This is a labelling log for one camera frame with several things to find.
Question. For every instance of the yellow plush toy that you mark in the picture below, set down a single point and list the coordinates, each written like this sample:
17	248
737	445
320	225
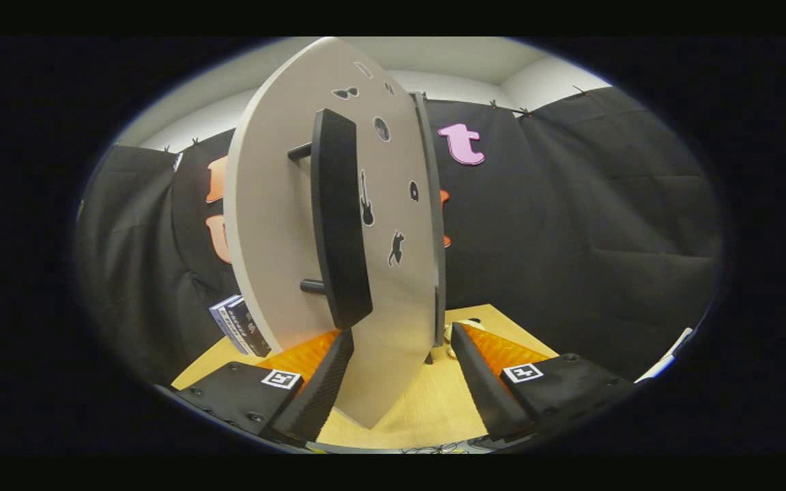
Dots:
449	335

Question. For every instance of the blue white book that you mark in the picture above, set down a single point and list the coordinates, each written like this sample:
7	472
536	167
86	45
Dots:
224	320

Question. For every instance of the dark blue book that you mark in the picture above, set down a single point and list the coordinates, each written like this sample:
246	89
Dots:
253	331

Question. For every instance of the grey cabinet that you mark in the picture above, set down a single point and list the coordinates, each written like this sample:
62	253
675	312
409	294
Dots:
434	164

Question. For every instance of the patterned white mat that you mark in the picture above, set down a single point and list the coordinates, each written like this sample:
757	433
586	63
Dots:
427	448

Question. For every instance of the black backdrop cloth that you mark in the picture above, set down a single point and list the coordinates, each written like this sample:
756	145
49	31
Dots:
570	225

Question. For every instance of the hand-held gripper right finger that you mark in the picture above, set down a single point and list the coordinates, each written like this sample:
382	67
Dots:
485	389

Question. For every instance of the white side table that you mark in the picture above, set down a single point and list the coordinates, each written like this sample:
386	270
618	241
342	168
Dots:
666	358

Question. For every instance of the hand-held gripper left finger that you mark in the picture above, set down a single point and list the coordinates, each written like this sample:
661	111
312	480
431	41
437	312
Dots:
321	392

